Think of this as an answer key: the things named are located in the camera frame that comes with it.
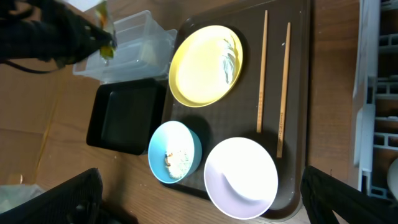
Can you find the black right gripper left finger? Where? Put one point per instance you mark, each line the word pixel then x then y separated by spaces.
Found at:
pixel 74 201

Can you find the white lilac bowl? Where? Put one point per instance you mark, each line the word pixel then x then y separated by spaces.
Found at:
pixel 241 178

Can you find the wooden chopstick left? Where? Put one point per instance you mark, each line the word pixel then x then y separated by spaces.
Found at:
pixel 262 75

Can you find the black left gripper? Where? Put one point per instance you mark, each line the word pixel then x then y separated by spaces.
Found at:
pixel 47 30

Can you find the white napkin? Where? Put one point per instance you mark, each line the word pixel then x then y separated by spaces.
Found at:
pixel 227 61

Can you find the dark brown serving tray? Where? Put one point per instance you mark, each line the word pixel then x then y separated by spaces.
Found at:
pixel 235 115

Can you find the wooden chopstick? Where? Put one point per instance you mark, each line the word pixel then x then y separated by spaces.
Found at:
pixel 262 75
pixel 285 77

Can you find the grey dishwasher rack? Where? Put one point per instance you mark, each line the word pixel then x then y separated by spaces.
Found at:
pixel 374 114

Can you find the black plastic bin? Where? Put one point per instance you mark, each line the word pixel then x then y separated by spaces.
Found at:
pixel 125 115

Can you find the blue bowl with rice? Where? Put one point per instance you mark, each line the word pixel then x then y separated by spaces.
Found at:
pixel 174 152

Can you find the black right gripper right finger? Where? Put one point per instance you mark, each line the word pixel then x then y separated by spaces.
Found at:
pixel 324 196

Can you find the wooden chopstick right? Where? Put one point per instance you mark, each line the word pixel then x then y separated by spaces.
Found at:
pixel 285 77

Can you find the white cup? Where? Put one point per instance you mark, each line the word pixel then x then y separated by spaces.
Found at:
pixel 392 178

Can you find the green orange snack wrapper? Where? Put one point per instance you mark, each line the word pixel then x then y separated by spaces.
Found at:
pixel 105 22

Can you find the yellow plate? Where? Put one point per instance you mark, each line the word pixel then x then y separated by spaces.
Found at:
pixel 194 78

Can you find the clear plastic bin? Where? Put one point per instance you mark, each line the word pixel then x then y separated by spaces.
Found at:
pixel 144 51

